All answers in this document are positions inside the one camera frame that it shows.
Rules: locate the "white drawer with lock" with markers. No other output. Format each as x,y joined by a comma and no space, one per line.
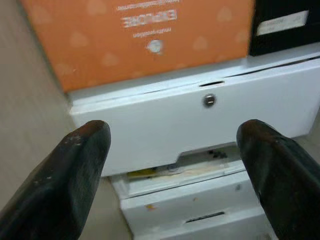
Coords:
150,125

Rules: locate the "orange cardboard box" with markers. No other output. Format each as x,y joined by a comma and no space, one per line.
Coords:
100,50

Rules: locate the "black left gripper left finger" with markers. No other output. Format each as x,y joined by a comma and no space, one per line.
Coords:
57,180

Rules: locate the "black box white label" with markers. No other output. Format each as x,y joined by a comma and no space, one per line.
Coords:
275,45

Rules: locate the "silver drawer lock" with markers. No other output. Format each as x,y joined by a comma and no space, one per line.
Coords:
209,101

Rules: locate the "yellow paper item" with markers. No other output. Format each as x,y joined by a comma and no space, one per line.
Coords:
142,173

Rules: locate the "white drawer cabinet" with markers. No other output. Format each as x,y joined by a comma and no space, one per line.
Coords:
275,62

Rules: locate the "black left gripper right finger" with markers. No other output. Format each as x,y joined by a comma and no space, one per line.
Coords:
285,180

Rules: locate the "white open drawer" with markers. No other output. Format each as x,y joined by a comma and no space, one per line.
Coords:
175,190

